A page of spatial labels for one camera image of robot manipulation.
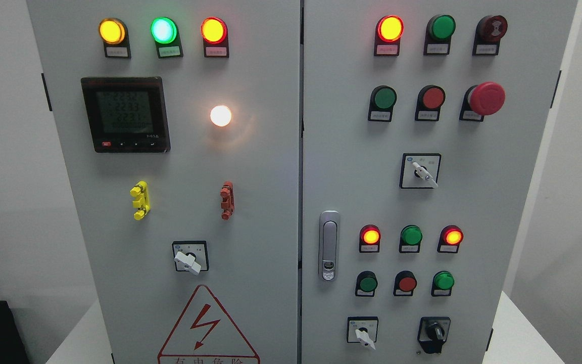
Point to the green indicator light lower middle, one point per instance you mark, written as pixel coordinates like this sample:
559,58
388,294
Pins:
410,239

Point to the green push button upper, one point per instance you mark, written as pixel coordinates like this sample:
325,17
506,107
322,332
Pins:
381,105

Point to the red indicator light lower left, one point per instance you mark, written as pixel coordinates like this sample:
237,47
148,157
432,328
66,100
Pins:
369,239

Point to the white selector switch bottom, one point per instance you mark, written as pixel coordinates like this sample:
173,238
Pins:
363,330

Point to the white lit indicator lamp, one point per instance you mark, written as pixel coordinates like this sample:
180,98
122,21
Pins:
221,115

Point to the black digital power meter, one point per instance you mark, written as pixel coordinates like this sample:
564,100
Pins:
126,115

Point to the yellow terminal connector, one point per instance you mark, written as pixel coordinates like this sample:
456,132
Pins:
141,200

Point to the green push button lower right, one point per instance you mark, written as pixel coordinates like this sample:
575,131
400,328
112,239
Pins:
442,284

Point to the grey right cabinet door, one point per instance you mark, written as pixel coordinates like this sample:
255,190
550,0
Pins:
353,166

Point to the red indicator light top right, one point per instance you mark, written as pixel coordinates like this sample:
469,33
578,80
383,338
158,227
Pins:
387,38

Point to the red indicator light lower right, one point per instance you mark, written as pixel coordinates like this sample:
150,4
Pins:
450,239

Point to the white selector switch upper right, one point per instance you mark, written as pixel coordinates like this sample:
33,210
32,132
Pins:
420,171

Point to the grey cabinet door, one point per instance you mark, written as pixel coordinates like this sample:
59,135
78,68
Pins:
353,166
253,256

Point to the red push button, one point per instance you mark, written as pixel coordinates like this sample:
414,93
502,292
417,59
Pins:
429,102
405,284

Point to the yellow indicator light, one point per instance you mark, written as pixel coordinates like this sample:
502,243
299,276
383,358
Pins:
115,37

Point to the red push button upper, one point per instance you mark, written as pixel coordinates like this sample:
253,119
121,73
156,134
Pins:
429,102

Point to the black rotary knob switch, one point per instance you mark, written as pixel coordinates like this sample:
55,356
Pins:
433,333

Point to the red push button lower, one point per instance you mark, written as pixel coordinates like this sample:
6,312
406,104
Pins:
405,284

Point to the silver door handle lock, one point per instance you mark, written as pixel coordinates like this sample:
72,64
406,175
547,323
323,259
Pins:
329,230

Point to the white selector switch left door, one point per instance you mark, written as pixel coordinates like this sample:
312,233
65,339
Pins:
190,256

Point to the red electric hazard sign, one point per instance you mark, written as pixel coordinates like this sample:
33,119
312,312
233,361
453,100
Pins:
206,333

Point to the green indicator light top right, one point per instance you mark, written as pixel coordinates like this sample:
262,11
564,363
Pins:
438,33

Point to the red emergency stop button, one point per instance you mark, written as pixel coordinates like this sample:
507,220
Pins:
482,100

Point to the red buzzer alarm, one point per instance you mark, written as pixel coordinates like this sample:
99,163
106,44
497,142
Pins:
488,34

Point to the grey left cabinet door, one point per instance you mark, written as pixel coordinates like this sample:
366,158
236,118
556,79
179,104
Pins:
253,256

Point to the white selector switch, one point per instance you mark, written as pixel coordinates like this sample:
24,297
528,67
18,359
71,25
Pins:
363,330
420,171

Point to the green push button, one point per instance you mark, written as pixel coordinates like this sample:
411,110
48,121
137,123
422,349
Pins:
442,284
366,284
381,105

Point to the lit green indicator light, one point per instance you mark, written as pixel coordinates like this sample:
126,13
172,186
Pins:
166,36

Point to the green push button lower left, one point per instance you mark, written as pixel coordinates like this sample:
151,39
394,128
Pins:
366,284

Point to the red indicator light left door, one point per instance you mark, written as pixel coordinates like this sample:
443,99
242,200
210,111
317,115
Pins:
215,38

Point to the red terminal connector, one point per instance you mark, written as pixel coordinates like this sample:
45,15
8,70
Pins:
228,200

